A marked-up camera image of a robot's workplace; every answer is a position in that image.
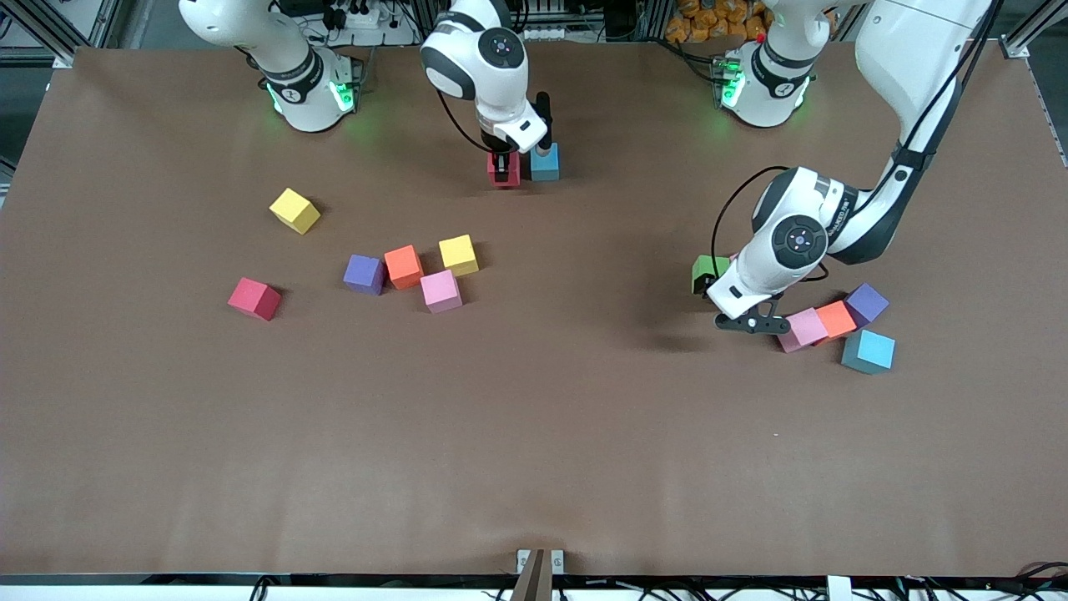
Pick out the green foam cube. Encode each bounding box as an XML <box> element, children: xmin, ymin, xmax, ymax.
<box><xmin>692</xmin><ymin>255</ymin><xmax>732</xmax><ymax>296</ymax></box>

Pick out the red foam cube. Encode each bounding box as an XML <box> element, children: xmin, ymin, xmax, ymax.
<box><xmin>227</xmin><ymin>277</ymin><xmax>283</xmax><ymax>322</ymax></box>
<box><xmin>487</xmin><ymin>150</ymin><xmax>521</xmax><ymax>189</ymax></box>

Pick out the yellow foam cube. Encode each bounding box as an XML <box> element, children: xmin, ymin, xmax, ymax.
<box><xmin>438</xmin><ymin>235</ymin><xmax>481</xmax><ymax>278</ymax></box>
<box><xmin>269</xmin><ymin>187</ymin><xmax>322</xmax><ymax>235</ymax></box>

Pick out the pink foam cube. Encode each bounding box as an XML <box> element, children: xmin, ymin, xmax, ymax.
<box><xmin>420</xmin><ymin>270</ymin><xmax>463</xmax><ymax>315</ymax></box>
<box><xmin>776</xmin><ymin>307</ymin><xmax>829</xmax><ymax>354</ymax></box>

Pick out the orange foam cube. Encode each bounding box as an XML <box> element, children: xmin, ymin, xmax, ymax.
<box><xmin>384</xmin><ymin>245</ymin><xmax>426</xmax><ymax>291</ymax></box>
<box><xmin>814</xmin><ymin>300</ymin><xmax>859</xmax><ymax>345</ymax></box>

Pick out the purple foam cube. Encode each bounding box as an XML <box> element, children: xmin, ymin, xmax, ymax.
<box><xmin>843</xmin><ymin>282</ymin><xmax>890</xmax><ymax>328</ymax></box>
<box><xmin>343</xmin><ymin>254</ymin><xmax>385</xmax><ymax>296</ymax></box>

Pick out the bag of orange items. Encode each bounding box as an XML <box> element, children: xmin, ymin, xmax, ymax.
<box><xmin>665</xmin><ymin>0</ymin><xmax>768</xmax><ymax>44</ymax></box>

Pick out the white power strip with plugs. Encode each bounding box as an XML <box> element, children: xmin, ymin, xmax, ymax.
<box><xmin>321</xmin><ymin>0</ymin><xmax>418</xmax><ymax>47</ymax></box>

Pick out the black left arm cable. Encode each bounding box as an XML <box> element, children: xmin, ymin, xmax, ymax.
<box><xmin>709</xmin><ymin>0</ymin><xmax>1002</xmax><ymax>272</ymax></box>

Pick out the metal table edge bracket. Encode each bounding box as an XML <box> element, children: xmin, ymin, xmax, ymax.
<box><xmin>516</xmin><ymin>548</ymin><xmax>565</xmax><ymax>576</ymax></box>

